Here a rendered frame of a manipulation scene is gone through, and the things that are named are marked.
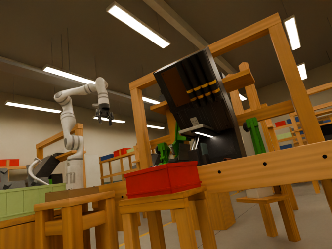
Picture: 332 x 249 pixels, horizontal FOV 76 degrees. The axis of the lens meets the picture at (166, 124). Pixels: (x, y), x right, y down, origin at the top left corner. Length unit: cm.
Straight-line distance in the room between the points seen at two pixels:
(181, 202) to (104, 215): 63
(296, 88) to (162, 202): 125
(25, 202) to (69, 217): 47
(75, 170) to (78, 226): 33
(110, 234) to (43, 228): 36
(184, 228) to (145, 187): 25
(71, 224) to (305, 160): 111
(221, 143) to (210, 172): 44
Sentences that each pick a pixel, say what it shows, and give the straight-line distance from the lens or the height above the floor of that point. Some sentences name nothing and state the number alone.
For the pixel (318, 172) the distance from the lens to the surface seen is 108.
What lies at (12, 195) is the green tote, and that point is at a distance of 161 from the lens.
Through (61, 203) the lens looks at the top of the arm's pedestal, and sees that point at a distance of 127.
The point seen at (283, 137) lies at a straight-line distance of 830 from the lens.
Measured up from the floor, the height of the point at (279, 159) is 86.
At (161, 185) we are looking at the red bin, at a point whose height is 84.
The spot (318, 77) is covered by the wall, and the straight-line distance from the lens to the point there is 1176.
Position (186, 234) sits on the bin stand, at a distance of 90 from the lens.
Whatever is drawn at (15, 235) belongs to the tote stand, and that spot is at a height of 70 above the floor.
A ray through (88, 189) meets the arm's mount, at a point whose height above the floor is 88.
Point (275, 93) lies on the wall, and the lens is 1177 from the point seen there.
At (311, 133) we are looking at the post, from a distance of 170.
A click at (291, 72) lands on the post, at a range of 179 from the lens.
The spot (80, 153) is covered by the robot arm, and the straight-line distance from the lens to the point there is 142.
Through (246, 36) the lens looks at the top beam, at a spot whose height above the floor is 186.
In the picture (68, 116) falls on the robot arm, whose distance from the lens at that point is 156.
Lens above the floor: 85
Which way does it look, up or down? 15 degrees up
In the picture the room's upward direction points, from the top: 10 degrees counter-clockwise
